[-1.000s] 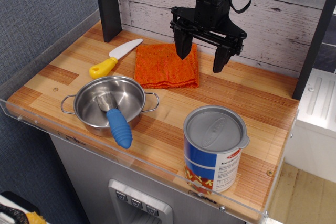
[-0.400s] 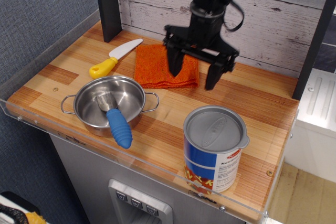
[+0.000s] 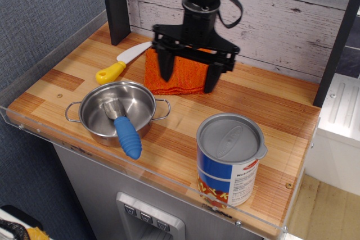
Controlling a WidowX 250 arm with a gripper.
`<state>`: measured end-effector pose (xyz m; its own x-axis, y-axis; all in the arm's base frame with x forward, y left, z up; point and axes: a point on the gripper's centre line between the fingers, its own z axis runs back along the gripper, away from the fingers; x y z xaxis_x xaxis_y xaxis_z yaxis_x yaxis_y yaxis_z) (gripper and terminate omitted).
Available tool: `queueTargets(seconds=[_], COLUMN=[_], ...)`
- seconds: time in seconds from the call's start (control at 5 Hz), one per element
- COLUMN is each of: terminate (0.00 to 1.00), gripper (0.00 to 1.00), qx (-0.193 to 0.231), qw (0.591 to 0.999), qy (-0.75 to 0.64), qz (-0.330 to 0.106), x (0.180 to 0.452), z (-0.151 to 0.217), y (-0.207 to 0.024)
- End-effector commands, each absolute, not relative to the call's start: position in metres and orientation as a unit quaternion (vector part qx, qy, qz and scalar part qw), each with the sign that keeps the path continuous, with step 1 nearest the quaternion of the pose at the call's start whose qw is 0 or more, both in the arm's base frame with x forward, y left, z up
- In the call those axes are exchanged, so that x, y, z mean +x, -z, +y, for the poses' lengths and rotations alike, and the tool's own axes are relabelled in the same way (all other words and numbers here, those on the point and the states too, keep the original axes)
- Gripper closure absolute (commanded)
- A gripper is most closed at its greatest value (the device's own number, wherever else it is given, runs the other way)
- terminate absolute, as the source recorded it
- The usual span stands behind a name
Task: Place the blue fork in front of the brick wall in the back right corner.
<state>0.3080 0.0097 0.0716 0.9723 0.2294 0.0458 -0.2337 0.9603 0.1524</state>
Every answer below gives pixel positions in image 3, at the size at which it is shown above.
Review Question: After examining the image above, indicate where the yellow handled white toy knife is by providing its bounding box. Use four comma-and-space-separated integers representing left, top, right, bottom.
95, 42, 152, 85

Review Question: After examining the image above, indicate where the black and yellow bag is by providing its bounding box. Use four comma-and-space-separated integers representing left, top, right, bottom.
1, 205, 51, 239

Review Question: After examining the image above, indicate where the folded orange cloth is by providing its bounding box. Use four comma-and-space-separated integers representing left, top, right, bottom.
144, 48, 208, 95

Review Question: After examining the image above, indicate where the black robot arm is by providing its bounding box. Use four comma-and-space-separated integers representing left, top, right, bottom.
152, 0, 243, 93

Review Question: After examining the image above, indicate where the small stainless steel pot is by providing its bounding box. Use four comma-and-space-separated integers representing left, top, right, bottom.
65, 81, 171, 147

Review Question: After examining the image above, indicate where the grey toy fridge cabinet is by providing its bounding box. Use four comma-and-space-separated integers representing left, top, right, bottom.
55, 146, 261, 239

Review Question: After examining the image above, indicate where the dark grey right post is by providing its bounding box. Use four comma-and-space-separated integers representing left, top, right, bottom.
313, 0, 359, 107

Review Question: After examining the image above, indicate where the clear acrylic guard rail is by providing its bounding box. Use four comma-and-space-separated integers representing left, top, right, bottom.
3, 13, 320, 239

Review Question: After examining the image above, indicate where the dark grey left post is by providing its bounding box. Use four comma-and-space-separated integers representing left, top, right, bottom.
105, 0, 131, 46

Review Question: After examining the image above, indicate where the silver ice dispenser panel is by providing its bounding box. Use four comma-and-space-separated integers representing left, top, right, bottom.
116, 192, 186, 239

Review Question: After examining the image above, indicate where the dark grey post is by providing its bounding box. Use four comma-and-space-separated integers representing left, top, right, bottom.
313, 0, 359, 107
105, 0, 131, 46

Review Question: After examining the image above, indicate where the white ribbed appliance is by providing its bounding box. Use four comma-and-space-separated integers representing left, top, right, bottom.
304, 74, 359, 195

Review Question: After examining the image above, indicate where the blue labelled soup can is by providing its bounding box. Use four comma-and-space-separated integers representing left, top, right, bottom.
196, 113, 268, 208

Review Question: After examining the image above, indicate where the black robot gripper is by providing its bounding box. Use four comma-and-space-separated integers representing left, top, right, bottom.
152, 0, 240, 93

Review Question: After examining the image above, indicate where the blue handled metal fork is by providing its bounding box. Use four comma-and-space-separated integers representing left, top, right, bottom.
103, 99, 142, 160

